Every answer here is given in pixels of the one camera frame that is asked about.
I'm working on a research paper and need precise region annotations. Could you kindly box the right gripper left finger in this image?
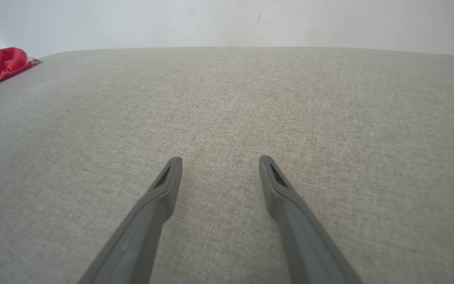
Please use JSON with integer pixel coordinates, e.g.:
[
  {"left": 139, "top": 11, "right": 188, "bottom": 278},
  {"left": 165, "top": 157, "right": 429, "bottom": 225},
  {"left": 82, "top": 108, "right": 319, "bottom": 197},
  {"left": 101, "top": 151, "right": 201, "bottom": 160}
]
[{"left": 78, "top": 157, "right": 183, "bottom": 284}]

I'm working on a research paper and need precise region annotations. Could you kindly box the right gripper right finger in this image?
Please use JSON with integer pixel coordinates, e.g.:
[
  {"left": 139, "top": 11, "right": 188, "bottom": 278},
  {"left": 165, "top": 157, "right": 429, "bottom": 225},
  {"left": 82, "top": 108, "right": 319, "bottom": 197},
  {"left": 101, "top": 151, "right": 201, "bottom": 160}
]
[{"left": 259, "top": 155, "right": 363, "bottom": 284}]

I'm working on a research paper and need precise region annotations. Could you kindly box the crumpled red and white garment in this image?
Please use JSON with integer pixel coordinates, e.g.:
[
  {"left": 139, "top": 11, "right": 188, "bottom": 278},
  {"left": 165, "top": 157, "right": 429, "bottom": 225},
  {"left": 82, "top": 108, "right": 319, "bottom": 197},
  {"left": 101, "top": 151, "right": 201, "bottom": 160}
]
[{"left": 0, "top": 47, "right": 41, "bottom": 96}]

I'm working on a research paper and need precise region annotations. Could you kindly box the grey fabric sofa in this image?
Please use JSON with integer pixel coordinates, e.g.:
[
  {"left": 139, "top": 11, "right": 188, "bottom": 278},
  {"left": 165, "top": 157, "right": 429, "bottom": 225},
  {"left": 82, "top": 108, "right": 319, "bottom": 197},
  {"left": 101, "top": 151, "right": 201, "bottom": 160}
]
[{"left": 0, "top": 47, "right": 454, "bottom": 284}]

